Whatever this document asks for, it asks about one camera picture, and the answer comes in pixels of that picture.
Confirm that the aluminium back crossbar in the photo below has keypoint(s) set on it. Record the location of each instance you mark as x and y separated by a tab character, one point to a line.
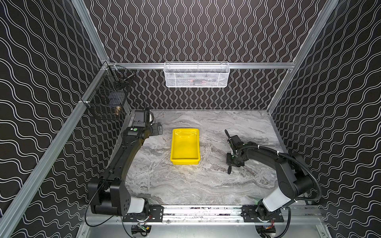
231	65

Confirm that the aluminium right frame post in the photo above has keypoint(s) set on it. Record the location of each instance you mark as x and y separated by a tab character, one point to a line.
317	27

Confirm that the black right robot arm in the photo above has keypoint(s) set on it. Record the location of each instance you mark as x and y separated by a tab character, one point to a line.
295	180

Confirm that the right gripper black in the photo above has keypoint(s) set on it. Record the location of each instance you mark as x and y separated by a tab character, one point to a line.
229	163

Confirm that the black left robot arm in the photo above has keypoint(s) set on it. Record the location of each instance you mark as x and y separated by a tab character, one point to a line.
109	194

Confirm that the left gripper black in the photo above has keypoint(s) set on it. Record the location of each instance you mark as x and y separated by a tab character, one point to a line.
155	129

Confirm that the black wire wall basket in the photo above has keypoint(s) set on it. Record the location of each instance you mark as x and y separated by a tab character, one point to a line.
107	102

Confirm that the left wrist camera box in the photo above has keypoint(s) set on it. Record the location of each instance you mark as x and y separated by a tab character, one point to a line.
142	118

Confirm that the yellow plastic bin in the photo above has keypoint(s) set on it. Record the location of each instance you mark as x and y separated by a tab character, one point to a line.
185	148

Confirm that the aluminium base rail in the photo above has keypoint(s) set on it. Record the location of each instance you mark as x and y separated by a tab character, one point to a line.
226	214

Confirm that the white mesh wall basket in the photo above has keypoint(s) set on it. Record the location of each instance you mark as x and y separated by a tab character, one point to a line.
196	77

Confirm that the aluminium left frame bar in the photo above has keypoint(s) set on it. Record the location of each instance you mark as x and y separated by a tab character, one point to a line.
24	197

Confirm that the aluminium frame post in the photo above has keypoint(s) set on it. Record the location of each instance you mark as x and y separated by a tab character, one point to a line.
317	27
90	28

